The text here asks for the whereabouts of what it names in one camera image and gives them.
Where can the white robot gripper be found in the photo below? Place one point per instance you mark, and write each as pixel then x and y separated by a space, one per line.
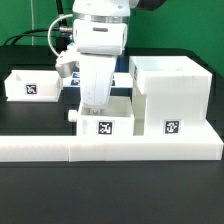
pixel 96 74

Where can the white front drawer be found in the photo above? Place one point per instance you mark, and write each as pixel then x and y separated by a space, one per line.
pixel 117 119

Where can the white drawer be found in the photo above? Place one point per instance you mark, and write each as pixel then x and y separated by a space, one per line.
pixel 33 86
pixel 117 119

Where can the white drawer cabinet box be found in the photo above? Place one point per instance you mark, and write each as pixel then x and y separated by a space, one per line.
pixel 170 88

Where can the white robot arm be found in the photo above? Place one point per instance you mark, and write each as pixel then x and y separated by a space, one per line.
pixel 99 32

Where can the white rear drawer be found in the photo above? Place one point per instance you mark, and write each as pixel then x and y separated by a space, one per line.
pixel 33 86

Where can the white marker sheet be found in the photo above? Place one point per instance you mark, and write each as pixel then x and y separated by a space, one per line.
pixel 120 80

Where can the white L-shaped fence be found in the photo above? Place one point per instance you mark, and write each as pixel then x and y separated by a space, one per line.
pixel 197 144

